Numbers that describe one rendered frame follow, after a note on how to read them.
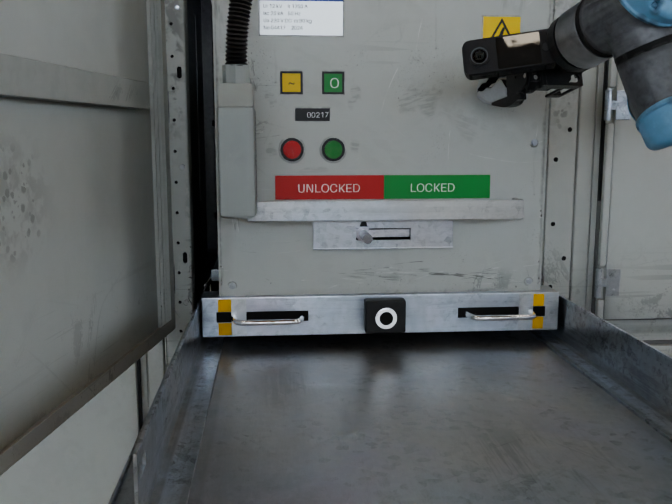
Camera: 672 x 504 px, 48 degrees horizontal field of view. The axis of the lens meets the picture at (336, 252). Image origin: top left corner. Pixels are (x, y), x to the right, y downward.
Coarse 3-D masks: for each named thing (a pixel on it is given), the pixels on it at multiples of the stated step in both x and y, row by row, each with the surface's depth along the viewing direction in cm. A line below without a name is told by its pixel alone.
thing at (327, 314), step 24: (552, 288) 117; (216, 312) 111; (264, 312) 112; (288, 312) 112; (312, 312) 112; (336, 312) 113; (360, 312) 113; (408, 312) 114; (432, 312) 114; (456, 312) 114; (480, 312) 115; (504, 312) 115; (552, 312) 115; (216, 336) 112; (240, 336) 112
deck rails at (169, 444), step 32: (192, 320) 102; (576, 320) 110; (192, 352) 101; (576, 352) 109; (608, 352) 100; (640, 352) 91; (192, 384) 95; (608, 384) 95; (640, 384) 91; (160, 416) 72; (192, 416) 84; (640, 416) 85; (160, 448) 72; (192, 448) 76; (160, 480) 69; (192, 480) 70
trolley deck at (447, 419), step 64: (256, 384) 96; (320, 384) 96; (384, 384) 96; (448, 384) 96; (512, 384) 96; (576, 384) 96; (256, 448) 77; (320, 448) 77; (384, 448) 77; (448, 448) 77; (512, 448) 77; (576, 448) 77; (640, 448) 77
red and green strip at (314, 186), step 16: (288, 176) 110; (304, 176) 110; (320, 176) 110; (336, 176) 111; (352, 176) 111; (368, 176) 111; (384, 176) 111; (400, 176) 111; (416, 176) 112; (432, 176) 112; (448, 176) 112; (464, 176) 112; (480, 176) 112; (288, 192) 110; (304, 192) 111; (320, 192) 111; (336, 192) 111; (352, 192) 111; (368, 192) 111; (384, 192) 112; (400, 192) 112; (416, 192) 112; (432, 192) 112; (448, 192) 112; (464, 192) 113; (480, 192) 113
